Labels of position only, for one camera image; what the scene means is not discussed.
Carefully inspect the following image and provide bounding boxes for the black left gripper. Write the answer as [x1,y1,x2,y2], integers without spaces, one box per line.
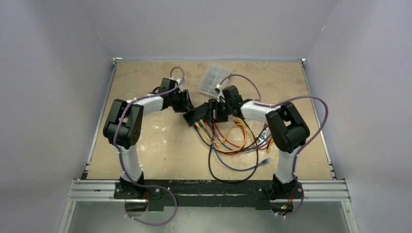
[170,91,194,114]

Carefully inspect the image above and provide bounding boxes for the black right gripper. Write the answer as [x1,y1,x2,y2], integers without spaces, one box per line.
[203,99,232,123]

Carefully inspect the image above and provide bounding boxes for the black network switch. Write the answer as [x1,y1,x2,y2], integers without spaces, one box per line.
[183,103,209,127]

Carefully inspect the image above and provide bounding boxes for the clear plastic parts box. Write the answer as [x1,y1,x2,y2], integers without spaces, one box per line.
[197,64,232,99]

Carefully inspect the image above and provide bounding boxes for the red ethernet cable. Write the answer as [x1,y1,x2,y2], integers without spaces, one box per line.
[212,117,271,152]
[206,120,258,155]

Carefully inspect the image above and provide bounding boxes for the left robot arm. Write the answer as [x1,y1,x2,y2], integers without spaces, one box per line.
[103,78,194,199]

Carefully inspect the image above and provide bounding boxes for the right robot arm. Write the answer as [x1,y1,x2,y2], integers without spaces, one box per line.
[184,85,310,198]

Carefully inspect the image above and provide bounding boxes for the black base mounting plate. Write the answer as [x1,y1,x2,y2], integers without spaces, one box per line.
[114,180,303,212]

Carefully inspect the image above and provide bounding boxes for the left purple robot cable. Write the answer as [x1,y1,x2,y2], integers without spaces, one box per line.
[114,67,186,227]

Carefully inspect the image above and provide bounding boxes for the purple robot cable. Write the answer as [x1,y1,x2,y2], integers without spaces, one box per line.
[114,67,186,227]
[216,74,329,218]

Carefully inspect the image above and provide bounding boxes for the blue ethernet cable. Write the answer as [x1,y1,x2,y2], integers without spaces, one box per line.
[206,122,271,172]
[199,120,273,153]

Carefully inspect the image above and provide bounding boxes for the yellow handled pliers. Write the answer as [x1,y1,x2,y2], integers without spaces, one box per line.
[266,138,274,153]

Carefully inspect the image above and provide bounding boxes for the black ethernet cable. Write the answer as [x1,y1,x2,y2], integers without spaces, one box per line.
[193,117,259,184]

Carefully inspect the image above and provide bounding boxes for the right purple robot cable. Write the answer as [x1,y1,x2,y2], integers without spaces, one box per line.
[216,74,329,218]

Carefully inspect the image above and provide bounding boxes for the aluminium frame rail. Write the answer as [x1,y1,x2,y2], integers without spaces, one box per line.
[67,180,350,202]

